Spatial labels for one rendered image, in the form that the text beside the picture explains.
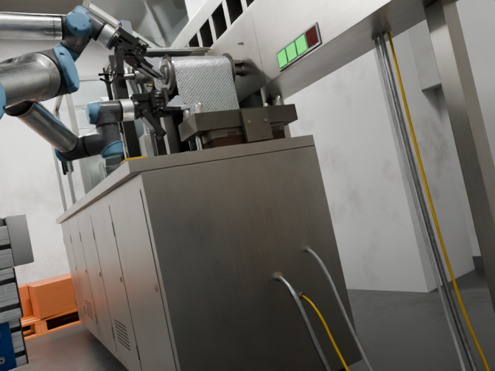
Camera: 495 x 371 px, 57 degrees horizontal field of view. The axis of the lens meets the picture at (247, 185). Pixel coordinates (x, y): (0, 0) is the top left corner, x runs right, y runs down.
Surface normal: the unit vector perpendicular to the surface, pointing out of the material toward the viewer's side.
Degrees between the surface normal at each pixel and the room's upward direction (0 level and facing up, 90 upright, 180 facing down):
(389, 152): 90
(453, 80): 90
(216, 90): 90
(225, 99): 90
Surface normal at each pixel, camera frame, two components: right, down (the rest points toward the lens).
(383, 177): -0.80, 0.15
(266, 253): 0.45, -0.13
